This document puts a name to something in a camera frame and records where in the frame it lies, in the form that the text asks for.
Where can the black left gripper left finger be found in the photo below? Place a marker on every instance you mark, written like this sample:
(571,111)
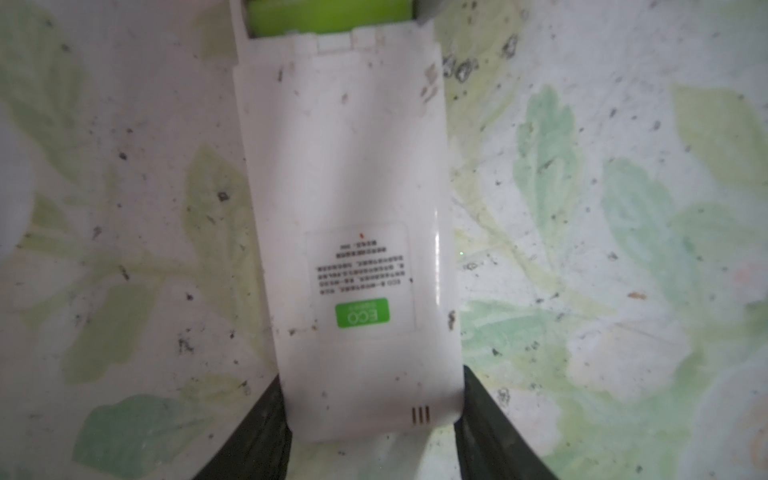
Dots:
(259,447)

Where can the black yellow screwdriver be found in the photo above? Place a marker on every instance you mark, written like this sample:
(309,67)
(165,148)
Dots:
(426,10)

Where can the white remote control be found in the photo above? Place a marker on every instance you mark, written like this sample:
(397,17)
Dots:
(348,161)

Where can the green AAA battery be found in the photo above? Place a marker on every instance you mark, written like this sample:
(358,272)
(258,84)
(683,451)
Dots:
(275,18)

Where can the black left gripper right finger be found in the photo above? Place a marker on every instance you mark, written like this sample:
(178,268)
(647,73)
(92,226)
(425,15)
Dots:
(488,445)

